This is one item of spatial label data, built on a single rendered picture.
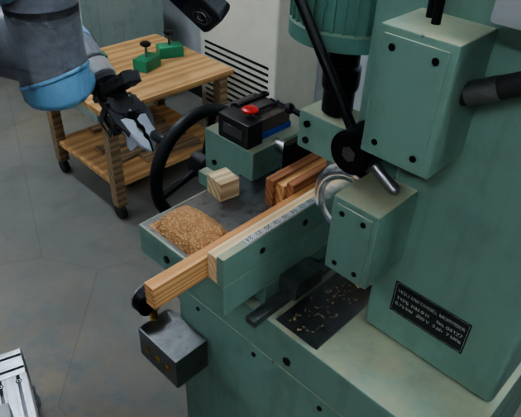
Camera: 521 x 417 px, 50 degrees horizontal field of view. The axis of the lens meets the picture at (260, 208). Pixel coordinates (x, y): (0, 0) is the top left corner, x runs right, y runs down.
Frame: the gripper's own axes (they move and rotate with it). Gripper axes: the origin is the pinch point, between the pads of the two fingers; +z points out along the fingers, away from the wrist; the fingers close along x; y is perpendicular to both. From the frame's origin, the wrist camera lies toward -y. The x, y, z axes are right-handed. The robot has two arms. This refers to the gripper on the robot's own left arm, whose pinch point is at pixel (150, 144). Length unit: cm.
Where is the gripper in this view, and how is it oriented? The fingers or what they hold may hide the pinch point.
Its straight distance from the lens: 121.6
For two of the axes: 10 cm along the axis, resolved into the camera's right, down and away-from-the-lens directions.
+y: -4.0, 5.0, 7.6
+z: 5.6, 8.0, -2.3
